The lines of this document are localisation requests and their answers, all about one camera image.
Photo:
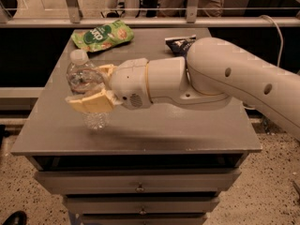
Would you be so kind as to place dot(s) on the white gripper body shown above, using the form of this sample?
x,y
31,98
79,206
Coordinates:
x,y
128,82

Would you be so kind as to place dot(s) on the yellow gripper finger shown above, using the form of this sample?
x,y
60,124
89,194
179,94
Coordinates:
x,y
106,71
100,102

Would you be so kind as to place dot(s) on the clear plastic water bottle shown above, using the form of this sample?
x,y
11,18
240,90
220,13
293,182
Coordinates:
x,y
83,79

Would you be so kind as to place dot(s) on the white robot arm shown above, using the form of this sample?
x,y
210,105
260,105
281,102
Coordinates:
x,y
212,73

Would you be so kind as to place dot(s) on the green rice chip bag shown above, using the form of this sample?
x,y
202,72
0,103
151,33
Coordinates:
x,y
103,37

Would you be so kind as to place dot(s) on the blue chip bag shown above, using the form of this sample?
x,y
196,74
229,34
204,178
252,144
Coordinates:
x,y
180,45

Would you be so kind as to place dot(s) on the metal railing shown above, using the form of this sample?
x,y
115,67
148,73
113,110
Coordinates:
x,y
91,13

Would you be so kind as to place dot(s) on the grey drawer cabinet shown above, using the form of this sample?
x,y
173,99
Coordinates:
x,y
160,138

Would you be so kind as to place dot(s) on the top drawer with knob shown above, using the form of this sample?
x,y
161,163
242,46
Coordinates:
x,y
131,182

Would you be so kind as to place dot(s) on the drawer with knob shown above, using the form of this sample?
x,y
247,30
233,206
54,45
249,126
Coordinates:
x,y
131,182
141,204

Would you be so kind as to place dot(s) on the bottom drawer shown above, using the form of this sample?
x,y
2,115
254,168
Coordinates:
x,y
145,220

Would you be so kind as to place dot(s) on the middle drawer with knob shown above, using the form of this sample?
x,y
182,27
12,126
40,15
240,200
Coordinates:
x,y
141,204

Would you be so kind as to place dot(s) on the black leather shoe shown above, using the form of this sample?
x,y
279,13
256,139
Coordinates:
x,y
17,218

